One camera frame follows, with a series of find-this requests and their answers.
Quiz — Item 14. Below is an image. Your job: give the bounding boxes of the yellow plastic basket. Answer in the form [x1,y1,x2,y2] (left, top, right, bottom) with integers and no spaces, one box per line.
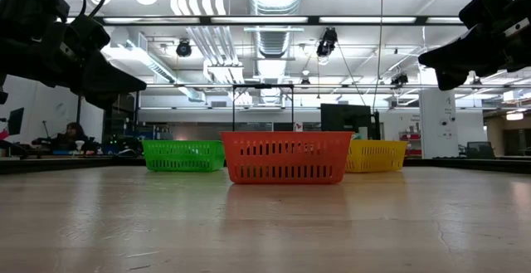
[344,139,409,174]

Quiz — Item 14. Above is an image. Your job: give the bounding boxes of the person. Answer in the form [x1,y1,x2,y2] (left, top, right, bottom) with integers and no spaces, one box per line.
[61,121,91,153]

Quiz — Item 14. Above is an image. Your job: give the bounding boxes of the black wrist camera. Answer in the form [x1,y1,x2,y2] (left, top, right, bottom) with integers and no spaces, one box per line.
[67,12,112,54]
[457,0,507,30]

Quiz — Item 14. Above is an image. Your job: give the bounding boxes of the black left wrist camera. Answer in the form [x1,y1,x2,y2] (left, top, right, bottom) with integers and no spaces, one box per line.
[67,12,112,54]

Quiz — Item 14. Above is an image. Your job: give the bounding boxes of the white pillar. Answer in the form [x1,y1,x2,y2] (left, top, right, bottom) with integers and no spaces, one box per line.
[418,87,460,160]

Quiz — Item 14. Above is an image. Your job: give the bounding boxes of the black office chair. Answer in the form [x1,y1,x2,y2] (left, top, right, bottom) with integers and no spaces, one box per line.
[465,140,496,160]

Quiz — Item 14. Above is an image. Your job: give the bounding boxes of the orange plastic basket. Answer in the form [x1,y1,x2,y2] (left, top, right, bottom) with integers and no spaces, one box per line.
[219,129,355,186]

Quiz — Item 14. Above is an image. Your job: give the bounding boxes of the large black monitor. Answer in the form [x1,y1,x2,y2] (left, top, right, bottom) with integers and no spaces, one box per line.
[319,103,373,134]

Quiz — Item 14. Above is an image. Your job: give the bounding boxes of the black metal table stand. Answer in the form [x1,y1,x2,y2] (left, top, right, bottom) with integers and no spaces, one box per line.
[231,82,296,134]

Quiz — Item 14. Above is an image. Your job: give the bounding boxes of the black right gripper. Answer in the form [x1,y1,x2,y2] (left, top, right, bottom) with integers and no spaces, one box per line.
[417,13,531,92]

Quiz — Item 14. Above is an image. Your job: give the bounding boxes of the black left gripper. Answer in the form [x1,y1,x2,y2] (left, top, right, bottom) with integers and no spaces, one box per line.
[0,22,148,111]

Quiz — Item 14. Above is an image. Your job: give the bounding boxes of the small black monitor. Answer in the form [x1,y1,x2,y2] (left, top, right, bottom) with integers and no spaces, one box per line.
[7,106,26,138]

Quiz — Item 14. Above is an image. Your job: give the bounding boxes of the black hanging camera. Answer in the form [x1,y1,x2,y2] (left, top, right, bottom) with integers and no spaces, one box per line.
[391,72,411,88]
[175,37,193,59]
[315,27,339,59]

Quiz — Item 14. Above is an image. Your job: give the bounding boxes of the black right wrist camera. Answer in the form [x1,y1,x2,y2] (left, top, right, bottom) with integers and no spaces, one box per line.
[457,0,507,30]

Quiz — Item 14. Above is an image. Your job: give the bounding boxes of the green plastic basket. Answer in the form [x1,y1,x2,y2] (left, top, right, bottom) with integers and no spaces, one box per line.
[140,139,227,173]

